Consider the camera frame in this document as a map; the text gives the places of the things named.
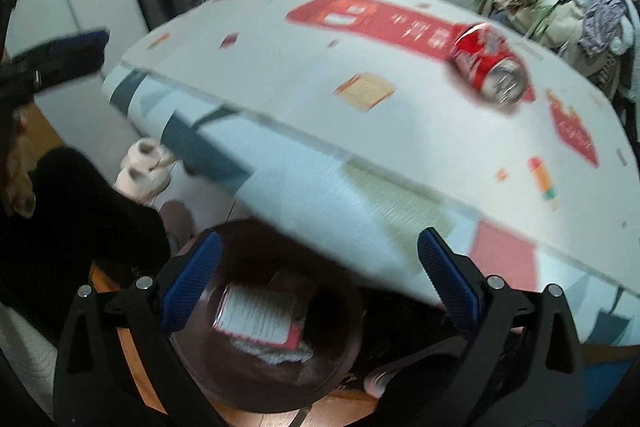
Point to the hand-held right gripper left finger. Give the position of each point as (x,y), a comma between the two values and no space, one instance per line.
(192,277)

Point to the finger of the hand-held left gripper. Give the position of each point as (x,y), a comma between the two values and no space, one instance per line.
(70,57)

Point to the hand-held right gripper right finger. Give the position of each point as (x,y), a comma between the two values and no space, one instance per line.
(447,272)

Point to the red white packet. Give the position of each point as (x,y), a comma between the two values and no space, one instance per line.
(260,312)

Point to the brown round trash bin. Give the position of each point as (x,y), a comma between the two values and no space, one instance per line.
(280,247)

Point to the person's left hand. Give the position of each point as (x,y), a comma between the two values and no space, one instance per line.
(20,192)

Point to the pink fluffy slipper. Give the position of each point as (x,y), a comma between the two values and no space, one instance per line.
(147,152)
(140,184)

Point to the bear printed tablecloth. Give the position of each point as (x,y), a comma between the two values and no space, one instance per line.
(350,147)

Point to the red soda can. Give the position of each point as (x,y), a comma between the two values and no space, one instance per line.
(480,52)

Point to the pile of clothes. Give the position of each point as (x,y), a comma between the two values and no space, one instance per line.
(550,7)

